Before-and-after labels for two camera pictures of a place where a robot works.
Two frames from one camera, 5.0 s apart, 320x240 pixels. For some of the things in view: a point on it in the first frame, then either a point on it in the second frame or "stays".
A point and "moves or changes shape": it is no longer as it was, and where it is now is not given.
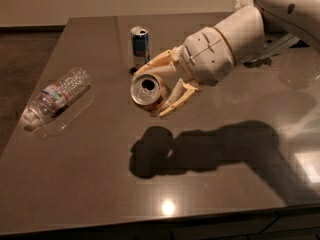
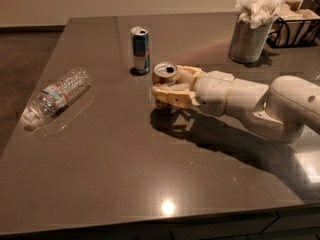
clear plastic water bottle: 56,95 stays
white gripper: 207,54 -> 213,90
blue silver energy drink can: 140,47 stays
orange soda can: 149,92 moves or changes shape
